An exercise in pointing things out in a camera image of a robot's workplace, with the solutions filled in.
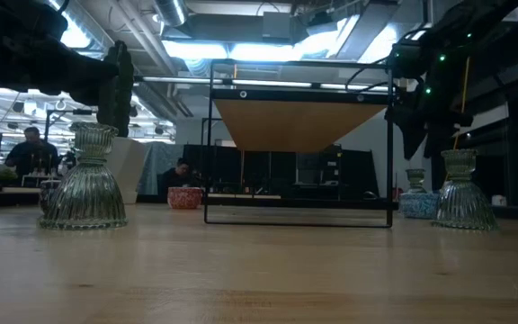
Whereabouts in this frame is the silver round air duct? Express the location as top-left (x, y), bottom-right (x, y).
top-left (153, 0), bottom-right (189, 28)

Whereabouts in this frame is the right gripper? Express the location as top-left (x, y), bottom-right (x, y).
top-left (384, 89), bottom-right (475, 161)

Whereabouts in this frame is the yellow power cord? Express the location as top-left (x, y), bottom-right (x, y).
top-left (451, 54), bottom-right (471, 152)

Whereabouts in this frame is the wooden shelf black metal frame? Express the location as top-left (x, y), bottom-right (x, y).
top-left (203, 58), bottom-right (396, 230)

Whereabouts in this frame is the person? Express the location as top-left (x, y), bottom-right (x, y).
top-left (4, 126), bottom-right (60, 179)
top-left (158, 157), bottom-right (192, 199)

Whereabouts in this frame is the blue patterned round tin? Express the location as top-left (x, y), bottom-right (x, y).
top-left (397, 192), bottom-right (442, 221)

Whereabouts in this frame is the grey fabric curtain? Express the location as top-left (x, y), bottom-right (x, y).
top-left (137, 141), bottom-right (184, 195)

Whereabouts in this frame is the green potted plant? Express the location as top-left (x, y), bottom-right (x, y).
top-left (0, 166), bottom-right (20, 184)

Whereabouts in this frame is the tall green cactus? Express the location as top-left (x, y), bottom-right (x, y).
top-left (96, 39), bottom-right (135, 139)

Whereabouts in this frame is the black room divider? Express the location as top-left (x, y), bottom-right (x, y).
top-left (182, 143), bottom-right (380, 202)

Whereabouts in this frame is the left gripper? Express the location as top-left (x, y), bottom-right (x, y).
top-left (0, 39), bottom-right (121, 108)

